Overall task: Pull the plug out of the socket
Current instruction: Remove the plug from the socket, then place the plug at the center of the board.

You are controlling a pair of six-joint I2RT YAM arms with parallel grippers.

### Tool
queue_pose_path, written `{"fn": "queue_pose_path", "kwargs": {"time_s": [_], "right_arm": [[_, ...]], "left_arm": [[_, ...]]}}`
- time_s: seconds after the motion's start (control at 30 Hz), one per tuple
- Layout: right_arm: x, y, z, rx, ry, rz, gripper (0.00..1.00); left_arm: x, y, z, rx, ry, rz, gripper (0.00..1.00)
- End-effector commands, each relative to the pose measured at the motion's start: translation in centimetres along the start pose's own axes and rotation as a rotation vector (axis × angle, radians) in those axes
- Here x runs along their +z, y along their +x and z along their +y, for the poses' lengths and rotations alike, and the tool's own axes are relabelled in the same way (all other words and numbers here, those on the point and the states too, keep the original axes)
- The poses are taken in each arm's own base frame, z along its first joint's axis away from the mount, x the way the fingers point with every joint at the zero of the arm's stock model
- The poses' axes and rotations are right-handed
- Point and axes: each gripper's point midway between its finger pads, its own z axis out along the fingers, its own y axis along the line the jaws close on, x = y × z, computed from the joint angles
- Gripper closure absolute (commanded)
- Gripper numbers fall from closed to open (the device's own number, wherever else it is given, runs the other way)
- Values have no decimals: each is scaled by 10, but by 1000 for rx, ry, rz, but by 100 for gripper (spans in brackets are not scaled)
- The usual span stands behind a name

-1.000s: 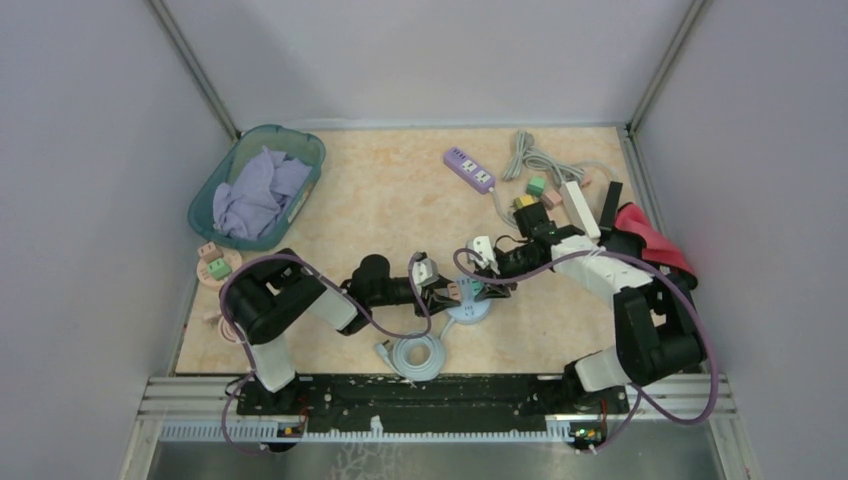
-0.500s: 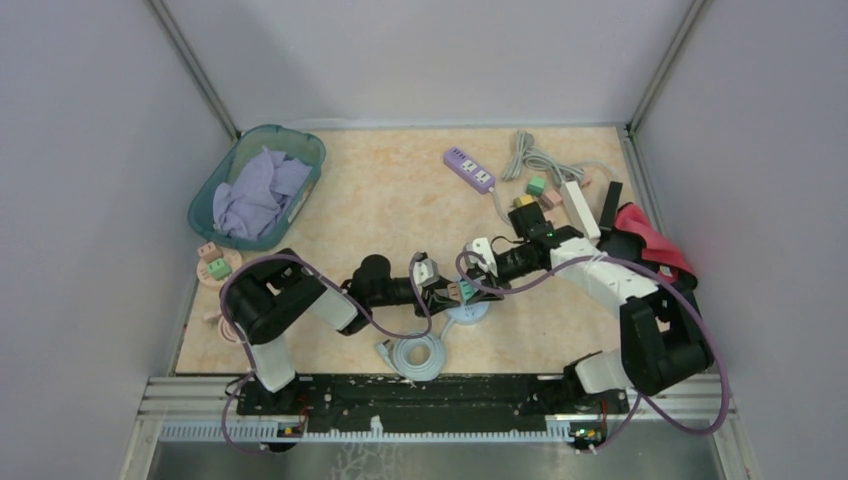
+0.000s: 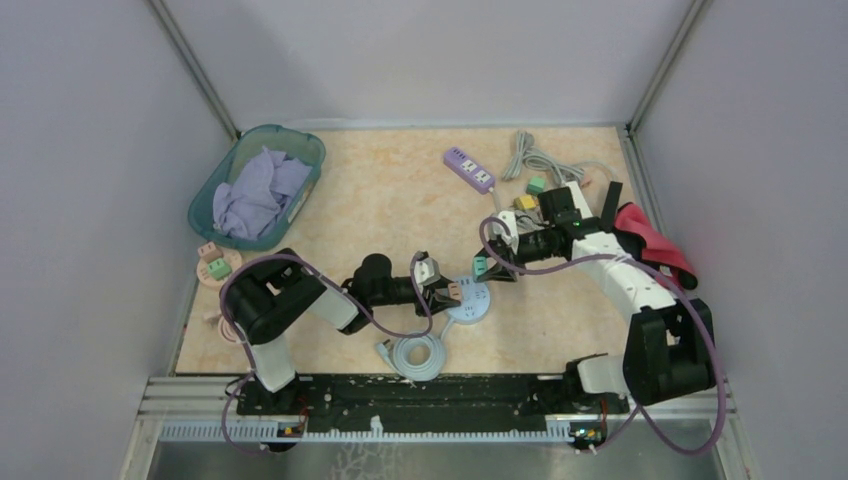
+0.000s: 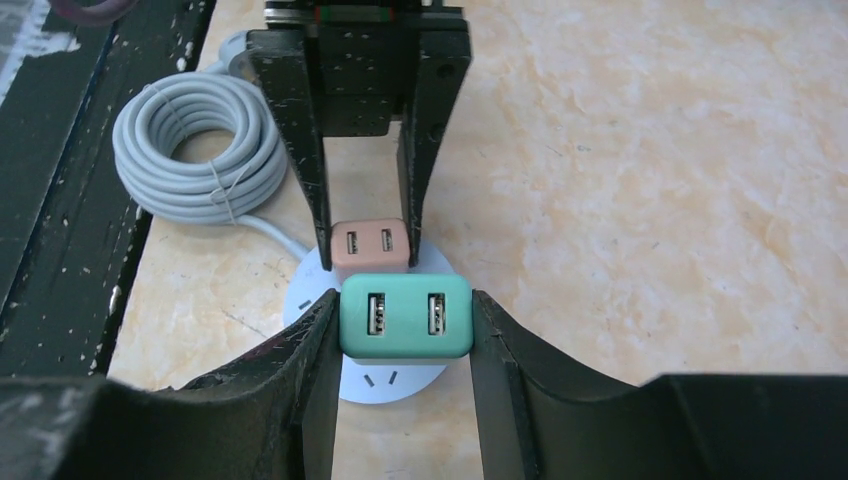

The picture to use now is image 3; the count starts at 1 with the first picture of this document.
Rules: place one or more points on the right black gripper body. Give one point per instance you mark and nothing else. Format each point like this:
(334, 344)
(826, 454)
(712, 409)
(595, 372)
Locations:
(535, 245)

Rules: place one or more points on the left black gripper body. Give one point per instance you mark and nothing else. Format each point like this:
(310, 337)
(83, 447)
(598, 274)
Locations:
(431, 295)

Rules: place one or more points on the blue round socket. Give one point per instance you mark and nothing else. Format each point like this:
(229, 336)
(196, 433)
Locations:
(474, 304)

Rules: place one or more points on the yellow plug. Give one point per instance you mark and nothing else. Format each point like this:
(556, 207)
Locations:
(525, 202)

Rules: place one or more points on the black power strip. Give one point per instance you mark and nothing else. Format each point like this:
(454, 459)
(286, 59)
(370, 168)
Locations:
(610, 206)

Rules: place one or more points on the purple power strip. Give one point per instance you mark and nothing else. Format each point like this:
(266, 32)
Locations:
(470, 170)

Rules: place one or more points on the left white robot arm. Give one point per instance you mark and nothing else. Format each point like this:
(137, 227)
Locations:
(266, 296)

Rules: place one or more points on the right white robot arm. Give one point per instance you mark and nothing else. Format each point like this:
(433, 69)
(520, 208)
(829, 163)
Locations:
(669, 340)

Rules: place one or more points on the pink round socket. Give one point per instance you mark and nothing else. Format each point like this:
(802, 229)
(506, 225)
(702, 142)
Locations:
(233, 257)

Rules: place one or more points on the red and black cloth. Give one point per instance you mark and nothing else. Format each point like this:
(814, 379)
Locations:
(643, 242)

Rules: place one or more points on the teal plastic basin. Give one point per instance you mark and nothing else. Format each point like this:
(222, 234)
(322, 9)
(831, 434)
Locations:
(304, 146)

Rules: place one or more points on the purple cloth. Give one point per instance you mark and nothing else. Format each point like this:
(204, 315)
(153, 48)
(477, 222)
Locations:
(249, 207)

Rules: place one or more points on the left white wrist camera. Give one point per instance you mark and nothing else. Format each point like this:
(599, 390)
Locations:
(425, 270)

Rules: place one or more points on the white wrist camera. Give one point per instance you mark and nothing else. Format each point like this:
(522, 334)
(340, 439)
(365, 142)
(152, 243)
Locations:
(506, 230)
(425, 270)

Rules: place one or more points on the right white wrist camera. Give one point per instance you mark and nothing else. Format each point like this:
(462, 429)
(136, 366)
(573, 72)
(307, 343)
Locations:
(506, 230)

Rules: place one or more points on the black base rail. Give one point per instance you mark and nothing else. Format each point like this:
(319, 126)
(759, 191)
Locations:
(453, 403)

